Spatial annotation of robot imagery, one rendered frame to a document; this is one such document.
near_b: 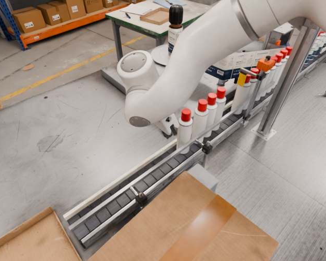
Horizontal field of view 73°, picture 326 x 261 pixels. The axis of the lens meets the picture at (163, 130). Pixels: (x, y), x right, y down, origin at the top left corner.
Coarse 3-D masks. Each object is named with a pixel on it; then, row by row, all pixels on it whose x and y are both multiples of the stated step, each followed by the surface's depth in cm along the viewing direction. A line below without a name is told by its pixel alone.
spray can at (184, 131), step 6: (186, 108) 76; (186, 114) 74; (180, 120) 77; (186, 120) 76; (192, 120) 78; (180, 126) 78; (186, 126) 77; (180, 132) 80; (186, 132) 79; (180, 138) 82; (186, 138) 81; (180, 144) 84; (186, 150) 86
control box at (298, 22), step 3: (294, 18) 73; (297, 18) 72; (300, 18) 70; (303, 18) 69; (306, 18) 69; (288, 21) 76; (291, 21) 74; (294, 21) 73; (297, 21) 72; (300, 21) 70; (303, 21) 69; (291, 24) 76; (294, 24) 73; (297, 24) 72; (300, 24) 71; (303, 24) 70; (297, 27) 72; (300, 27) 71; (300, 30) 71; (321, 30) 71
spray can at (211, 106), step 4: (208, 96) 81; (212, 96) 81; (216, 96) 81; (208, 100) 82; (212, 100) 81; (208, 104) 83; (212, 104) 82; (216, 104) 84; (208, 108) 83; (212, 108) 83; (216, 108) 84; (212, 112) 84; (208, 116) 85; (212, 116) 85; (208, 120) 87; (212, 120) 87; (208, 124) 88; (204, 136) 93; (208, 136) 94
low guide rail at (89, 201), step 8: (168, 144) 87; (160, 152) 84; (144, 160) 82; (152, 160) 83; (136, 168) 79; (128, 176) 78; (112, 184) 74; (104, 192) 73; (88, 200) 70; (80, 208) 69; (64, 216) 67
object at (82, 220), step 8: (264, 88) 105; (232, 112) 93; (224, 120) 91; (208, 128) 86; (200, 136) 84; (184, 144) 81; (176, 152) 78; (168, 160) 77; (152, 168) 73; (144, 176) 71; (128, 184) 69; (136, 184) 71; (120, 192) 67; (112, 200) 66; (96, 208) 64; (88, 216) 62; (72, 224) 61; (80, 224) 61
